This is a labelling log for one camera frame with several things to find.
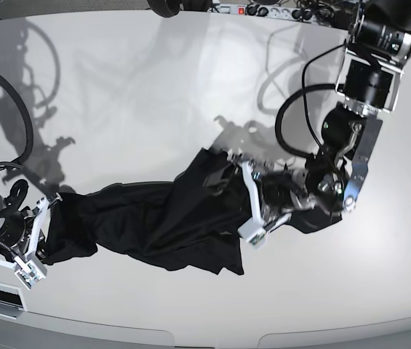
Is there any black t-shirt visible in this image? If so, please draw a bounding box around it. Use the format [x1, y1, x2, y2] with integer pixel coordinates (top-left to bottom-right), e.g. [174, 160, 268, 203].
[39, 147, 344, 276]

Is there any black corrugated cable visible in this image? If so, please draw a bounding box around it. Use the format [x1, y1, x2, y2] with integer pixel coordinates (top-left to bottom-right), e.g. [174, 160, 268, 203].
[274, 43, 348, 157]
[0, 65, 35, 168]

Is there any white power strip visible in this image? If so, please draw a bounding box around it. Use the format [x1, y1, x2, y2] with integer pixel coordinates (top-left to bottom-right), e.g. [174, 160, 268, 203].
[207, 1, 319, 24]

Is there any black corrugated right cable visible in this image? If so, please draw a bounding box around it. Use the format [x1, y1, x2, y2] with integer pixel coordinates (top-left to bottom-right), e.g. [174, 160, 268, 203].
[274, 43, 348, 157]

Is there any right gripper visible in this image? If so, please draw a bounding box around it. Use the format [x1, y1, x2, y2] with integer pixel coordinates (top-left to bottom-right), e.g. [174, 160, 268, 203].
[4, 205, 52, 261]

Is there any black corrugated left cable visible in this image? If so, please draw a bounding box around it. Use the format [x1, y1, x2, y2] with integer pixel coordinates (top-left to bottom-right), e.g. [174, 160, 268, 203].
[0, 65, 35, 168]

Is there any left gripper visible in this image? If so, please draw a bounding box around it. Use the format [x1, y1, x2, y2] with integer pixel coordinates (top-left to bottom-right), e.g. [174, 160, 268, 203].
[203, 159, 292, 225]

